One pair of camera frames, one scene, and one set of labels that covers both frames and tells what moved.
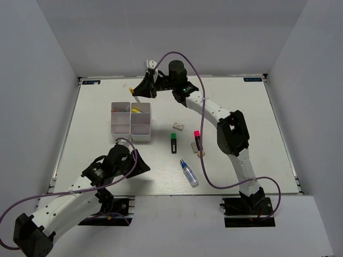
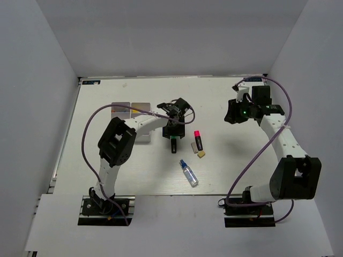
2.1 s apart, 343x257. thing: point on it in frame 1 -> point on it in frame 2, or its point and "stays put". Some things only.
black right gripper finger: [147, 88] -> [230, 117]
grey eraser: [194, 147] stays put
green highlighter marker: [173, 143] stays put
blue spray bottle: [189, 174] stays put
